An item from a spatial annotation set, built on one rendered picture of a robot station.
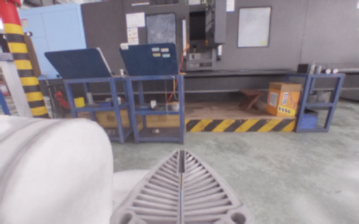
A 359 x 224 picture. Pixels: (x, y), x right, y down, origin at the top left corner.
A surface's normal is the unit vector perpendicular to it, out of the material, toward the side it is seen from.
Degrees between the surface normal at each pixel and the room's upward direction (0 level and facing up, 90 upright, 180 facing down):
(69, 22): 87
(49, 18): 87
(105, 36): 87
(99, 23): 87
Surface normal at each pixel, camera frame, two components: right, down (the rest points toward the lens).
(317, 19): -0.08, 0.23
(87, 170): 1.00, -0.03
